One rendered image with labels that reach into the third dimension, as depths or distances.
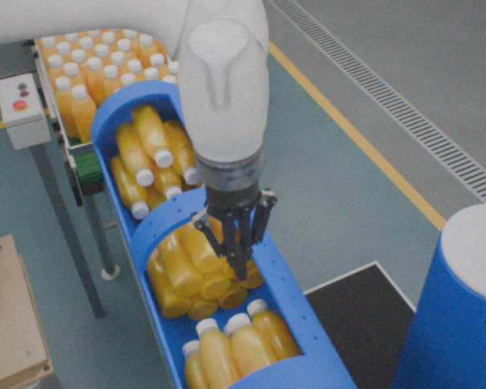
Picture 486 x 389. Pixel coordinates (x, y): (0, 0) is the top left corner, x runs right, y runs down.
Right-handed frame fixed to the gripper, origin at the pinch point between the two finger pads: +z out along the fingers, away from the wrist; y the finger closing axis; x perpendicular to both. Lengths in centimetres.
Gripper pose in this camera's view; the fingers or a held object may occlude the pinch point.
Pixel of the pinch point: (239, 261)
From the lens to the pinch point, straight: 95.6
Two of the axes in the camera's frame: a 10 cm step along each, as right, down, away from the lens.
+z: 0.6, 6.9, 7.2
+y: 9.3, -3.0, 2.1
